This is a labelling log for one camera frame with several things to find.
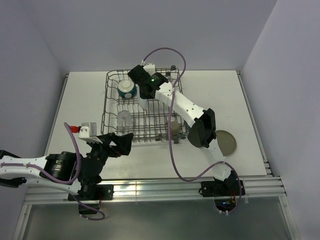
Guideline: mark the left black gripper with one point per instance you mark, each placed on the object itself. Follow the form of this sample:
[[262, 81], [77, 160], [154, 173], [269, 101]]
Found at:
[[123, 142]]

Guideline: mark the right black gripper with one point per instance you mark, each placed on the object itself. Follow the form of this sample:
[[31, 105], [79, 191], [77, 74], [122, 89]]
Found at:
[[145, 97]]

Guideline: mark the light blue scalloped plate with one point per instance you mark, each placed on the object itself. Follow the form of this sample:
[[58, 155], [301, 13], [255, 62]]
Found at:
[[143, 103]]

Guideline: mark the teal white-dotted bowl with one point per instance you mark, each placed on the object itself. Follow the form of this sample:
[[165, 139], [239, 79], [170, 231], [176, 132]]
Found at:
[[127, 89]]

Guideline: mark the clear drinking glass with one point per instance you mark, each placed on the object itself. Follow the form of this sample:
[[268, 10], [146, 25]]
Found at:
[[124, 120]]

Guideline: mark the grey ceramic mug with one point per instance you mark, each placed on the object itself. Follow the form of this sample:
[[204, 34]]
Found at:
[[174, 128]]

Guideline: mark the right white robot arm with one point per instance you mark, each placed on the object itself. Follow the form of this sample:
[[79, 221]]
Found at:
[[202, 122]]

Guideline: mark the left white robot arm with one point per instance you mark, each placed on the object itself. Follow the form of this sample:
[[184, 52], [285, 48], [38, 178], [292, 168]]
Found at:
[[71, 172]]

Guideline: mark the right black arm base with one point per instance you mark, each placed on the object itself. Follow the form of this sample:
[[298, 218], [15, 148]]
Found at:
[[221, 189]]

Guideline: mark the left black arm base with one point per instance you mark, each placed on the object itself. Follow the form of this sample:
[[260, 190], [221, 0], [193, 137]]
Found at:
[[90, 199]]

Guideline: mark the beige ceramic saucer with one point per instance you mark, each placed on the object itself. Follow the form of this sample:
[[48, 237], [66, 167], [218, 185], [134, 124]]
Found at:
[[226, 142]]

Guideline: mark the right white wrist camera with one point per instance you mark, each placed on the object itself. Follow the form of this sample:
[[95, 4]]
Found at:
[[150, 68]]

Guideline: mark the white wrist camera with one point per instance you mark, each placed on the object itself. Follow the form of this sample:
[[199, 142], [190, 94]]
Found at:
[[87, 132], [150, 68]]

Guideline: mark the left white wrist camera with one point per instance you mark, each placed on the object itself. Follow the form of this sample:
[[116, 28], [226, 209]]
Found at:
[[87, 132]]

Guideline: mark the grey wire dish rack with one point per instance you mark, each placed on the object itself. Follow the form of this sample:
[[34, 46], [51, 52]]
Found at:
[[149, 125]]

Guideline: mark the aluminium front rail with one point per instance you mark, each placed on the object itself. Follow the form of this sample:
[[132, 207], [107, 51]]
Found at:
[[158, 190]]

